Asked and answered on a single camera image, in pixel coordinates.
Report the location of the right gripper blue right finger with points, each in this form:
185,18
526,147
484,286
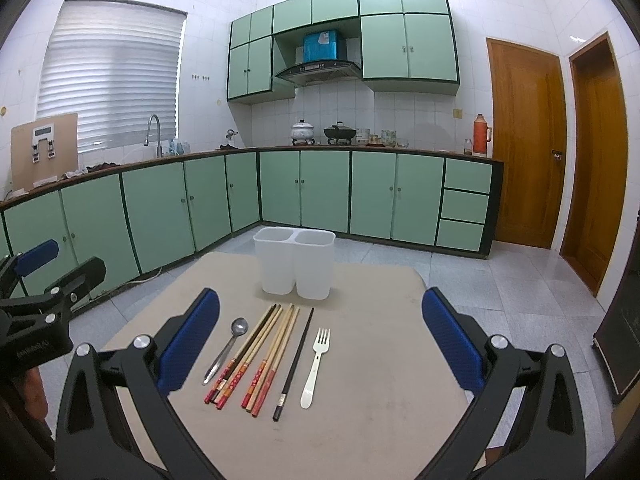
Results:
547,437

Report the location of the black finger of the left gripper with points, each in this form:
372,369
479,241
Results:
72,287

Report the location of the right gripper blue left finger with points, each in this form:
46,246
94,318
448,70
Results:
93,436

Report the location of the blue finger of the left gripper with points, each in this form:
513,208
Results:
26,263

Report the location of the bamboo chopstick red floral end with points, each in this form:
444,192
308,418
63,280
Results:
240,354

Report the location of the metal spoon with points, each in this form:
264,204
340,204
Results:
238,328

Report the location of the bamboo chopstick red handle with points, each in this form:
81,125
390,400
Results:
274,367

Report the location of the plain bamboo chopstick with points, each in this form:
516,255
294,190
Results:
270,358

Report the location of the white fork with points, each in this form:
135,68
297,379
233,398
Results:
320,347

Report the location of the bamboo chopstick orange floral end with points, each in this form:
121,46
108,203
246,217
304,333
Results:
248,357

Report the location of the green lower kitchen cabinets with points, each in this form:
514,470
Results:
143,218

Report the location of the chrome kitchen faucet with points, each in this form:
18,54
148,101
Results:
155,132

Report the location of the person's left hand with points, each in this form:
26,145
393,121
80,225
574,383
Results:
30,387

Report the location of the cardboard box with label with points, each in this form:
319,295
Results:
44,149

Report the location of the black appliance on floor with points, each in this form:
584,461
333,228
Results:
617,338

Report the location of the beige table mat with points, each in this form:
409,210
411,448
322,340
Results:
362,390

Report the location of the white two-compartment utensil holder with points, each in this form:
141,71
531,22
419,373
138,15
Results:
295,259

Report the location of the white window blinds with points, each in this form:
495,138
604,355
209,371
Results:
115,65

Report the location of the white cooking pot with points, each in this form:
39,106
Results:
302,133

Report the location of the orange thermos flask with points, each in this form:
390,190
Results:
481,135

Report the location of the black wok with lid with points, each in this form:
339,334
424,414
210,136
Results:
339,134

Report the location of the black range hood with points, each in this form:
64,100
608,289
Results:
306,74

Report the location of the blue box above hood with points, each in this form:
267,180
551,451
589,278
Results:
321,46

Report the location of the wooden door with handle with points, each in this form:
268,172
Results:
529,139

